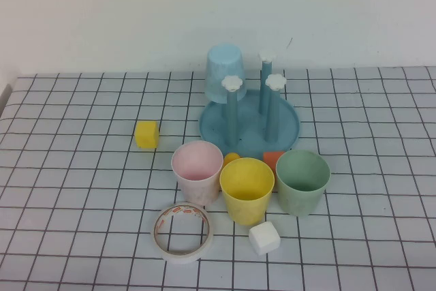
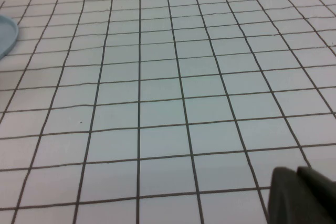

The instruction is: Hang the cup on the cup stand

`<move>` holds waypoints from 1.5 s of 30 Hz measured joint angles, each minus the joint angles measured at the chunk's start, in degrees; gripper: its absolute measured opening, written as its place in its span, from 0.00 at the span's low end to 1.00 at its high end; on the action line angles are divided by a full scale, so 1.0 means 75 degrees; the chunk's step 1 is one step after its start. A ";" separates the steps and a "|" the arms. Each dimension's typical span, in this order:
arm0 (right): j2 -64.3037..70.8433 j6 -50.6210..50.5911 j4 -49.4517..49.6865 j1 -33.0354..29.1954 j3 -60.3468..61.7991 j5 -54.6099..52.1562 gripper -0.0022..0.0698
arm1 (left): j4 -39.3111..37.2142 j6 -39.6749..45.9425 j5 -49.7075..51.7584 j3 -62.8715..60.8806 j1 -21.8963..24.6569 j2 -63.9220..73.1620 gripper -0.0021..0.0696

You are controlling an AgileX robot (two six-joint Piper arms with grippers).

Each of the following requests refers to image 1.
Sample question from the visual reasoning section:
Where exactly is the pink plastic cup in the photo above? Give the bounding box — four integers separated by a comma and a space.
170, 140, 224, 206

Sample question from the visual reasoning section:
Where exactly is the blue cup stand with pegs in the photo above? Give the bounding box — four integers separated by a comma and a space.
199, 51, 303, 157

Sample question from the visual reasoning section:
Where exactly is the light blue plastic cup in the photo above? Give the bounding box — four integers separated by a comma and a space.
204, 42, 247, 104

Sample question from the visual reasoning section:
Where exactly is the yellow plastic cup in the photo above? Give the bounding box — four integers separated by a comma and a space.
219, 157, 275, 226

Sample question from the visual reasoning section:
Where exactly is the green plastic cup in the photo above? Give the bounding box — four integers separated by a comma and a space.
275, 149, 332, 217

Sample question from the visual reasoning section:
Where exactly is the orange foam cube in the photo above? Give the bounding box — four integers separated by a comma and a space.
262, 150, 286, 173

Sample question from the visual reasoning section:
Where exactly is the yellow foam cube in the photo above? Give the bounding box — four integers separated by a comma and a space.
134, 120, 161, 150

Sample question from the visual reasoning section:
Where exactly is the white foam cube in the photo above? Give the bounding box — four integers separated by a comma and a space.
248, 221, 282, 256

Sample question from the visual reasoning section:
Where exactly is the white tape roll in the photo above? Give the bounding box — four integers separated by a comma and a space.
150, 202, 215, 265

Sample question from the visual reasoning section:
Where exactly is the white grid tablecloth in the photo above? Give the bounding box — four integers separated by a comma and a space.
0, 65, 436, 291

